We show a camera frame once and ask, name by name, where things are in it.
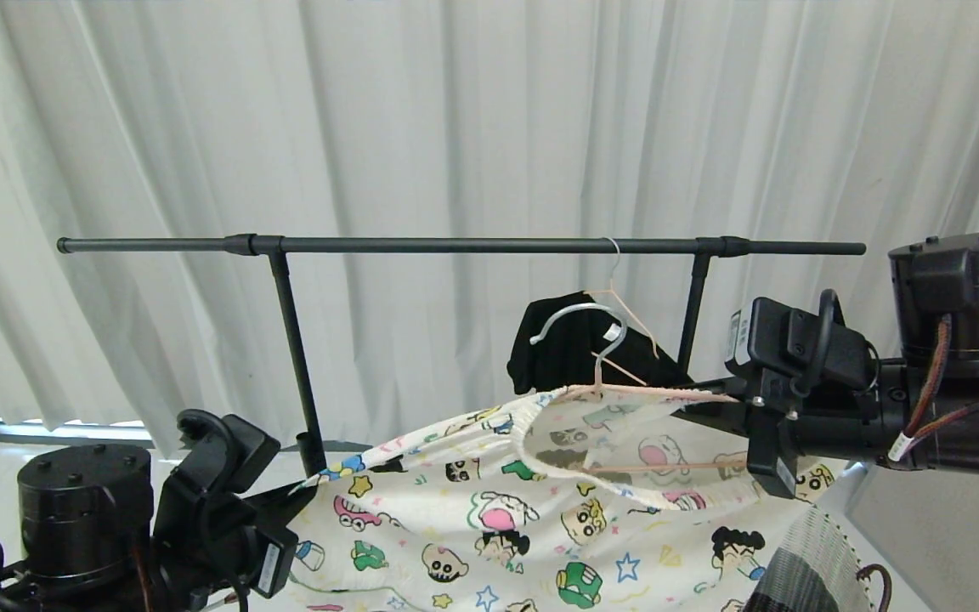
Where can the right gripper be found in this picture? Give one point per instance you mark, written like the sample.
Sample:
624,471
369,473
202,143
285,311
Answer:
846,433

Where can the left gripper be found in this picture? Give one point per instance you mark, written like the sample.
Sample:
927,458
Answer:
264,561

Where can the pink clothes hanger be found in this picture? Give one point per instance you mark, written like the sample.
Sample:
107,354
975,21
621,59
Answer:
638,319
651,391

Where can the black t-shirt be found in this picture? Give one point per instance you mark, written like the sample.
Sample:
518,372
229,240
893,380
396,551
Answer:
557,357

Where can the cream printed garment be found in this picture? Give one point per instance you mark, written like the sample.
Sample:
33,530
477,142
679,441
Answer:
540,527

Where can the white laundry basket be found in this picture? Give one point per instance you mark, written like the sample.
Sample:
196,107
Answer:
812,569

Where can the black clothes rack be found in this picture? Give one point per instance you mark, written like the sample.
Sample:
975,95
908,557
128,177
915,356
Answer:
455,246

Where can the white curtain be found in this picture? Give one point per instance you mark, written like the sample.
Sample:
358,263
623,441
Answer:
413,127

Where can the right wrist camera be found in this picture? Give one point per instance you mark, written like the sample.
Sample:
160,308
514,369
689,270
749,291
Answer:
770,340

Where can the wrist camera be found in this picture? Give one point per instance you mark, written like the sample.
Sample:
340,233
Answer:
770,340
217,459

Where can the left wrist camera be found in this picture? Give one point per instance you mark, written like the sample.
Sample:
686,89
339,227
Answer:
217,459

